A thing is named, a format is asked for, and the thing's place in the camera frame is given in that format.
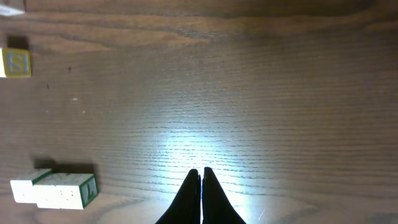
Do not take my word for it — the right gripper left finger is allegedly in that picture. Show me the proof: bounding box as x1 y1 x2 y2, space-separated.
156 169 201 224

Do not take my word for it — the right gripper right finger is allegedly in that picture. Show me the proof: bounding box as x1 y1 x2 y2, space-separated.
201 167 246 224

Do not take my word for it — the wooden block letter J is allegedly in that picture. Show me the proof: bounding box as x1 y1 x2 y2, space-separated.
33 173 98 210

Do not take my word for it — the wooden block with soccer ball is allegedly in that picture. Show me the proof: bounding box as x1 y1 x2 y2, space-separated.
10 169 53 203

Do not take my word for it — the wooden block W centre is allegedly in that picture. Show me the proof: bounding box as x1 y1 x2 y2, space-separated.
1 48 32 78

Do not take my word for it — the blue X wooden block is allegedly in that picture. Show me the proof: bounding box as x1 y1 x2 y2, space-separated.
0 0 25 16

